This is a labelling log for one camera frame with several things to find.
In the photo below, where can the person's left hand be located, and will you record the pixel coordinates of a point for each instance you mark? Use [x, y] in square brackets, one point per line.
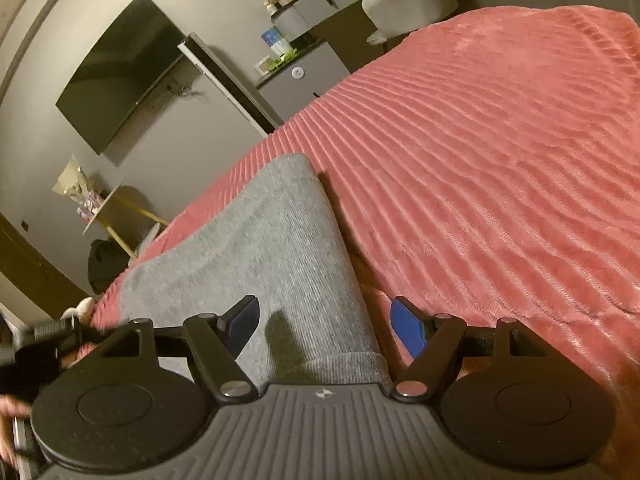
[10, 408]

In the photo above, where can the grey dressing table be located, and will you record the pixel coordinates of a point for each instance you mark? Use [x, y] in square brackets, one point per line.
[342, 24]

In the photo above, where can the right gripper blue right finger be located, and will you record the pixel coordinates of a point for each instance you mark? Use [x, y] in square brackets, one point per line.
[434, 343]

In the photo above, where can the white standing panel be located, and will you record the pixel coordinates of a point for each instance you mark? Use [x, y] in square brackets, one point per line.
[208, 63]

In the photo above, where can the black bag on floor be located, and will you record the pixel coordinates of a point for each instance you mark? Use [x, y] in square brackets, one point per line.
[107, 260]

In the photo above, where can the grey sweatpants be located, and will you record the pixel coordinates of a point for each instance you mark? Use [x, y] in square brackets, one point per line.
[279, 241]

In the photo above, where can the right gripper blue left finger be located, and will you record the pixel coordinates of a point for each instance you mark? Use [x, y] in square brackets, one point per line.
[215, 341]

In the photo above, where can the yellow round side table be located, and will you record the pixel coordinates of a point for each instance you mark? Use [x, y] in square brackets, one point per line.
[125, 216]

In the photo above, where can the grey bedside cabinet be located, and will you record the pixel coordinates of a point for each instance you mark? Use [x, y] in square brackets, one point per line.
[302, 79]

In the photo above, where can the blue white box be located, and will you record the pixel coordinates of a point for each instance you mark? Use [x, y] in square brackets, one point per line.
[276, 42]

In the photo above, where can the red ribbed bedspread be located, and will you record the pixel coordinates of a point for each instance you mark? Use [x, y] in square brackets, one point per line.
[488, 166]

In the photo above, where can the flower bouquet gift box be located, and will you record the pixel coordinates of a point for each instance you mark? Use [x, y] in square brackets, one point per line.
[75, 185]

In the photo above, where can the wall mounted black television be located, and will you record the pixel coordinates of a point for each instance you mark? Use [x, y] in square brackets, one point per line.
[121, 69]

